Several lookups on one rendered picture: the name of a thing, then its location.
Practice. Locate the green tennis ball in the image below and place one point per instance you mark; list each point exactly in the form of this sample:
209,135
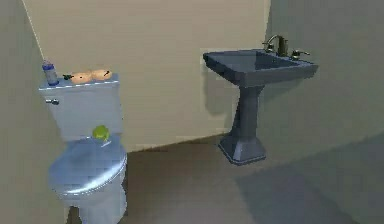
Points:
100,133

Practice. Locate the tan round potato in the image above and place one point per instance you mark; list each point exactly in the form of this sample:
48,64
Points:
81,78
101,74

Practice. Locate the metal sink faucet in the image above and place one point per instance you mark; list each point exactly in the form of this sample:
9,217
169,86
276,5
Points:
281,45

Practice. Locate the pale blue toilet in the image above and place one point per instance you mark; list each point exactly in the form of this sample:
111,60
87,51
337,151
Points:
86,160

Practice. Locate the small black object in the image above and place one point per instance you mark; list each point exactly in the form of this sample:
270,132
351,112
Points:
68,77

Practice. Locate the blue and white bottle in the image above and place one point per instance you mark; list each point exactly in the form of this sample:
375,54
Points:
50,74

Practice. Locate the dark blue pedestal sink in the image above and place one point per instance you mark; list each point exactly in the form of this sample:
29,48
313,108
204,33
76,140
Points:
248,100

